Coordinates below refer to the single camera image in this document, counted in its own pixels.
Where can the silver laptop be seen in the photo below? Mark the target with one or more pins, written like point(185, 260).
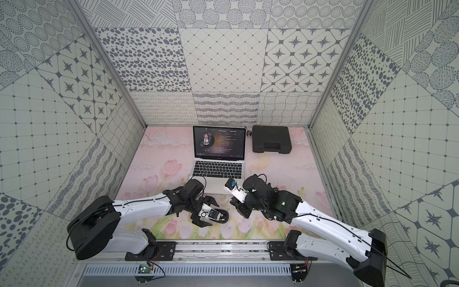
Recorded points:
point(219, 154)

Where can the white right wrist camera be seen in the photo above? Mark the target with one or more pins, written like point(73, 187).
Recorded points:
point(238, 192)

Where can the black wireless mouse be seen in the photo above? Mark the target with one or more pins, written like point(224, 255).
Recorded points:
point(218, 215)

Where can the black plastic tool case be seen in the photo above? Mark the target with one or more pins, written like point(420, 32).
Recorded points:
point(271, 139)

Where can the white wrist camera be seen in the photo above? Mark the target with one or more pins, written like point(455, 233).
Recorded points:
point(207, 212)
point(238, 192)

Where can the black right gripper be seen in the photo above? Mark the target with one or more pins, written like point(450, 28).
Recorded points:
point(239, 207)

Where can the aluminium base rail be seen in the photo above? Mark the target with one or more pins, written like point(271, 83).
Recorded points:
point(222, 251)

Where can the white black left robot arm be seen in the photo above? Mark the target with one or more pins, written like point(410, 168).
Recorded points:
point(100, 227)

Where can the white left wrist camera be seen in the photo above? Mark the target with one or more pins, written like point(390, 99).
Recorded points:
point(207, 212)

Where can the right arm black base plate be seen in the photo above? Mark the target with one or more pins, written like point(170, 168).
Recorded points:
point(286, 250)

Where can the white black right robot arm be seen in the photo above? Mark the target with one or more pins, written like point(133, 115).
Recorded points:
point(363, 252)

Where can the white perforated cable duct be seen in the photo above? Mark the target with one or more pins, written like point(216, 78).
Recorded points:
point(188, 269)

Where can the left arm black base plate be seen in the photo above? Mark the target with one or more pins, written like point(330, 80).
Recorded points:
point(155, 250)

